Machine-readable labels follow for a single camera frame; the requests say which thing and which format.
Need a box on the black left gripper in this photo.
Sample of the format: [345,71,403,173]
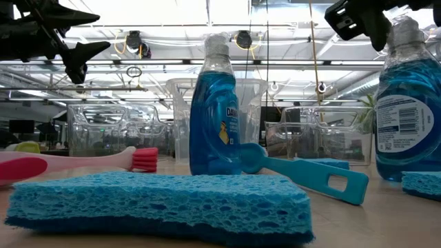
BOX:
[0,0,112,85]

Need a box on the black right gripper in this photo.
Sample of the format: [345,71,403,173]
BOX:
[358,0,441,52]

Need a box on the blue dish soap bottle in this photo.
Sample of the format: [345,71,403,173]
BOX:
[374,15,441,183]
[188,32,242,176]

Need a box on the clear bin with handles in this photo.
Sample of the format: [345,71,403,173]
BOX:
[67,103,173,158]
[264,105,375,167]

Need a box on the green dish brush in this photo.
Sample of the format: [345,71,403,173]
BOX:
[3,140,42,155]

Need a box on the red and pink dish brush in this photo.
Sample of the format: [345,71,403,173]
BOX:
[0,146,160,187]

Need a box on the blue sponge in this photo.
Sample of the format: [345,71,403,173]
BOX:
[294,157,351,171]
[5,171,315,246]
[401,171,441,203]

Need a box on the tall clear plastic bin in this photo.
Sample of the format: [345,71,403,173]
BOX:
[166,78,269,165]

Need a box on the teal dish brush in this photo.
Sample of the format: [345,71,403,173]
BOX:
[239,142,370,207]

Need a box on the black monitor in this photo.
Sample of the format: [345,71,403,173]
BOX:
[8,119,35,134]

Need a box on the black ceiling cable reel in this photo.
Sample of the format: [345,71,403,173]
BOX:
[235,30,254,50]
[125,30,152,59]

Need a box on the black hanging cable loop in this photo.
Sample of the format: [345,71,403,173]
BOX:
[125,65,143,79]

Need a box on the yellow hanging cord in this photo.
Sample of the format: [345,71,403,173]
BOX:
[308,0,325,122]

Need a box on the black hanging cable with coil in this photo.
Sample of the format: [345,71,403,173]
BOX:
[265,0,271,107]

